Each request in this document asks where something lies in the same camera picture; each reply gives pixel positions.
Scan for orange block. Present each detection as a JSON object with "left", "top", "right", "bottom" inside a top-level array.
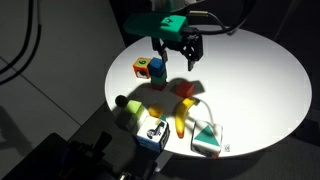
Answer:
[{"left": 175, "top": 80, "right": 195, "bottom": 99}]

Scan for white cube with black print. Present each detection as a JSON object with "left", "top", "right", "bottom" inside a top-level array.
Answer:
[{"left": 135, "top": 115, "right": 171, "bottom": 154}]

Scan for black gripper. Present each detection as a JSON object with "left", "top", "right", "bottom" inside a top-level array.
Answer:
[{"left": 151, "top": 33, "right": 204, "bottom": 72}]

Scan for dark red ball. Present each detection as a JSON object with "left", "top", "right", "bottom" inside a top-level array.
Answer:
[{"left": 114, "top": 94, "right": 129, "bottom": 108}]

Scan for thick black hanging cable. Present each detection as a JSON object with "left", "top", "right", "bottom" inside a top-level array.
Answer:
[
  {"left": 0, "top": 0, "right": 43, "bottom": 85},
  {"left": 0, "top": 0, "right": 36, "bottom": 74}
]

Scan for yellow banana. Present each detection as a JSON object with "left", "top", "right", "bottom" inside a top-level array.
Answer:
[{"left": 175, "top": 97, "right": 200, "bottom": 139}]

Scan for pink block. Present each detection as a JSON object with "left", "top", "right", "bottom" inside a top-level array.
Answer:
[{"left": 151, "top": 82, "right": 169, "bottom": 92}]

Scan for blue block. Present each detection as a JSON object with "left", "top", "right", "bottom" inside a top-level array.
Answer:
[{"left": 147, "top": 57, "right": 166, "bottom": 78}]

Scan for black clamp handle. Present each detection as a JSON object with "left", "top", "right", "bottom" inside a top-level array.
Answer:
[{"left": 94, "top": 131, "right": 113, "bottom": 155}]

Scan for orange number cube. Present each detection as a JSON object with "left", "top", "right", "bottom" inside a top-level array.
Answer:
[{"left": 132, "top": 57, "right": 152, "bottom": 80}]

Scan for white table leg base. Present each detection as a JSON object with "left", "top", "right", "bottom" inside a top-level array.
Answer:
[{"left": 154, "top": 151, "right": 174, "bottom": 173}]

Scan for white cube with teal triangle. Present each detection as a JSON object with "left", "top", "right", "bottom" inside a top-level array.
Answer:
[{"left": 191, "top": 119, "right": 224, "bottom": 159}]

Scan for grey white block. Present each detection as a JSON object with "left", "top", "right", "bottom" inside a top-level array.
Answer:
[{"left": 116, "top": 113, "right": 139, "bottom": 132}]

